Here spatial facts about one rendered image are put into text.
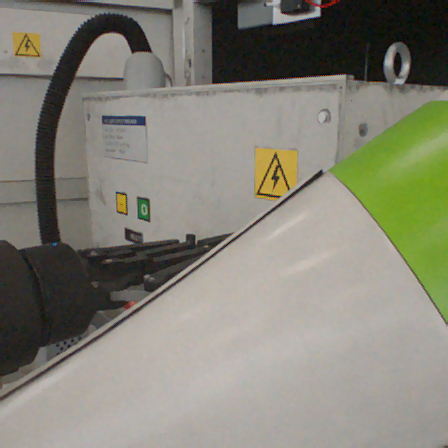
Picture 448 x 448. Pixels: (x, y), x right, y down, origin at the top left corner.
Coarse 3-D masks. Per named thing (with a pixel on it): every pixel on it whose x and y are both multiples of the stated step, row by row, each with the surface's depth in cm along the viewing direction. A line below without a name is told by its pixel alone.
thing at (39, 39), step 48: (0, 0) 85; (48, 0) 88; (96, 0) 88; (144, 0) 92; (0, 48) 84; (48, 48) 87; (96, 48) 90; (0, 96) 88; (0, 144) 89; (0, 192) 89
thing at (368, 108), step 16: (272, 80) 46; (288, 80) 44; (304, 80) 43; (320, 80) 42; (336, 80) 40; (352, 80) 40; (96, 96) 72; (352, 96) 41; (368, 96) 42; (384, 96) 44; (400, 96) 46; (416, 96) 47; (432, 96) 50; (352, 112) 41; (368, 112) 43; (384, 112) 44; (400, 112) 46; (352, 128) 41; (368, 128) 43; (384, 128) 45; (352, 144) 42
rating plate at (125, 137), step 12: (108, 120) 70; (120, 120) 68; (132, 120) 65; (144, 120) 63; (108, 132) 71; (120, 132) 68; (132, 132) 66; (144, 132) 63; (108, 144) 71; (120, 144) 69; (132, 144) 66; (144, 144) 64; (108, 156) 72; (120, 156) 69; (132, 156) 67; (144, 156) 64
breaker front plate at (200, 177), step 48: (144, 96) 62; (192, 96) 55; (240, 96) 49; (288, 96) 44; (336, 96) 41; (96, 144) 74; (192, 144) 56; (240, 144) 50; (288, 144) 45; (336, 144) 41; (96, 192) 77; (144, 192) 66; (192, 192) 58; (240, 192) 51; (96, 240) 79; (144, 240) 68
